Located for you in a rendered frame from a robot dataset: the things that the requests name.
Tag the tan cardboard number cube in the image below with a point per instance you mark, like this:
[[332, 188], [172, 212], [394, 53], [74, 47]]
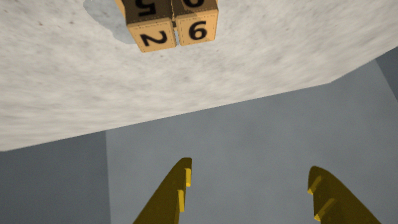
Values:
[[196, 20], [150, 24]]

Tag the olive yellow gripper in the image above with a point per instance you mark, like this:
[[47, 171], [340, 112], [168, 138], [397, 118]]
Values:
[[333, 202]]

